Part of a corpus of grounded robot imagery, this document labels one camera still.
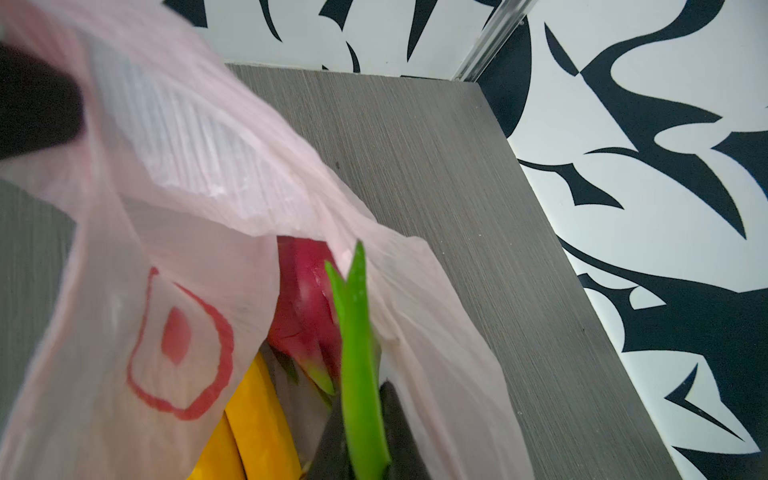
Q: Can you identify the red dragon fruit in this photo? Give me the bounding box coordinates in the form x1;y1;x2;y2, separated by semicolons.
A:
267;236;392;479

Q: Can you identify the pink plastic bag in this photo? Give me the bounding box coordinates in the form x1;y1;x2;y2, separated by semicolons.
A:
1;1;533;479

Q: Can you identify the yellow fruit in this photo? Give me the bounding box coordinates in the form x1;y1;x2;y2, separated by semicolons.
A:
189;354;302;479

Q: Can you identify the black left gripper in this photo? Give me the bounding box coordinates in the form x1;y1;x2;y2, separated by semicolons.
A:
1;43;84;160

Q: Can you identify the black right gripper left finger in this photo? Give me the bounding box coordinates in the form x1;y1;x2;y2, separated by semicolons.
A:
305;398;354;480

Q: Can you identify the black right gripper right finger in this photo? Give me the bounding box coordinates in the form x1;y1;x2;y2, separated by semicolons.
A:
379;381;431;480

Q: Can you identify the aluminium frame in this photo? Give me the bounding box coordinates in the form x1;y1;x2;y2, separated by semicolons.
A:
452;0;537;82

